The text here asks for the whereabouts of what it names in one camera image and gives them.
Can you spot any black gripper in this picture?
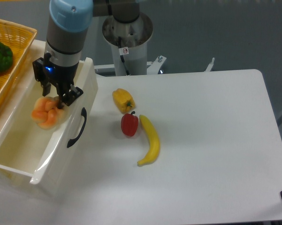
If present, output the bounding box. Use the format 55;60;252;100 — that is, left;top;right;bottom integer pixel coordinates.
32;53;84;109

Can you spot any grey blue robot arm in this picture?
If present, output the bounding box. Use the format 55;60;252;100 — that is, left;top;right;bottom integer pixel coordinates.
32;0;140;109

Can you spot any white drawer cabinet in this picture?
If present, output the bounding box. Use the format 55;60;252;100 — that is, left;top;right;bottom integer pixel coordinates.
0;40;46;146

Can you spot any white open drawer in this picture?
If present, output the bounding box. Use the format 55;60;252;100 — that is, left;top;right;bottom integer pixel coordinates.
0;58;98;195

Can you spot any yellow woven basket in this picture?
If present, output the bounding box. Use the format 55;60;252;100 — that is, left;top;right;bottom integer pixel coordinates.
0;19;37;108

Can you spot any green bell pepper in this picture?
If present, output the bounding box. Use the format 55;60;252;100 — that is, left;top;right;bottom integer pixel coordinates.
0;42;13;72

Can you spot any yellow bell pepper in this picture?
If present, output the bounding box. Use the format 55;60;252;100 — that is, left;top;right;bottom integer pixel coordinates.
112;88;136;113

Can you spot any red bell pepper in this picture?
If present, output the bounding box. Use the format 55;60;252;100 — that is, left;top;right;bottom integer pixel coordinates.
121;111;139;137

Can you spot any yellow banana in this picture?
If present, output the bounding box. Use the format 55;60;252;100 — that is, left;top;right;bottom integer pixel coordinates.
137;115;160;166

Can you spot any black drawer handle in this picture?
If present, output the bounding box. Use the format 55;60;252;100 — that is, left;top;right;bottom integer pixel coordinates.
67;107;87;148

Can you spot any black cable on pedestal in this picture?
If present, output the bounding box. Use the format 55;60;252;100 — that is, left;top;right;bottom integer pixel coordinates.
118;37;130;76

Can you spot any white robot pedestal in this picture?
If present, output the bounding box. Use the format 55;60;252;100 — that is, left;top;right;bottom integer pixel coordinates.
102;12;153;76

